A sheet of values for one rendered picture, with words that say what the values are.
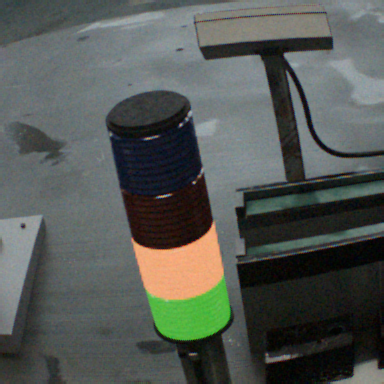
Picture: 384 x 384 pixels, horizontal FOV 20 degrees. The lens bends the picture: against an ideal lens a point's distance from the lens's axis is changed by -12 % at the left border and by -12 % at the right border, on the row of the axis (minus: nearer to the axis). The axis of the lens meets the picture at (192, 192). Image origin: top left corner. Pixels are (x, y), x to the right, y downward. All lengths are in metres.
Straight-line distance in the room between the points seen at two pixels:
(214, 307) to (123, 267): 0.55
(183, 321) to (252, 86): 0.95
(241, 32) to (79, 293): 0.37
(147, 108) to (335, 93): 0.95
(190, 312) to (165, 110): 0.16
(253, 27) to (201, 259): 0.54
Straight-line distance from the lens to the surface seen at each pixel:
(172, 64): 1.92
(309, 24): 1.33
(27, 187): 1.65
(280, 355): 1.12
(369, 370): 1.16
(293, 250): 1.15
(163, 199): 0.81
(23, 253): 1.44
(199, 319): 0.87
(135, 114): 0.80
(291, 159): 1.43
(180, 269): 0.84
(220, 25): 1.34
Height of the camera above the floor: 1.57
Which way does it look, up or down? 30 degrees down
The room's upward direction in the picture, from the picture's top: 12 degrees counter-clockwise
